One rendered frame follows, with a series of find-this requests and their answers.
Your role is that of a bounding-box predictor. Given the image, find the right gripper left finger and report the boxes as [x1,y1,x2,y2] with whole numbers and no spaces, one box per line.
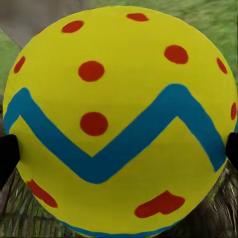
[0,134,20,190]

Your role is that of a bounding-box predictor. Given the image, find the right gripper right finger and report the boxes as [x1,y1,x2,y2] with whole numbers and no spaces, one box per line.
[226,133,238,172]

